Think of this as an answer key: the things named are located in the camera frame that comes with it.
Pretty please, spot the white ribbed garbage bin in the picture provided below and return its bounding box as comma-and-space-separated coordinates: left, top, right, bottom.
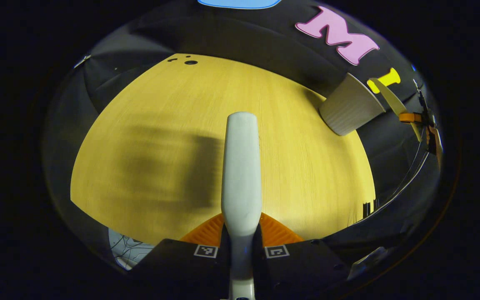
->
318, 73, 386, 137

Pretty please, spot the wooden desktop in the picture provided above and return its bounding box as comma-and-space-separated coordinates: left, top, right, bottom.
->
70, 53, 377, 246

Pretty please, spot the small white broom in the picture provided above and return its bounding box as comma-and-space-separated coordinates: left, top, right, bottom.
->
221, 111, 263, 300

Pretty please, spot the white dustpan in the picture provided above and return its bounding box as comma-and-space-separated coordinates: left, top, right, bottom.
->
369, 77, 423, 143

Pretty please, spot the black backdrop cloth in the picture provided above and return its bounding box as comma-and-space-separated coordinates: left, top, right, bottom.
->
42, 0, 443, 271

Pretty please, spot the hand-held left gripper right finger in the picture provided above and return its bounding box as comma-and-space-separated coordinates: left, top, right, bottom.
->
253, 212, 351, 300

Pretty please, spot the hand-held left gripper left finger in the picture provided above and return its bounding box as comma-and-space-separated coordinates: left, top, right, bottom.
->
134, 212, 230, 300

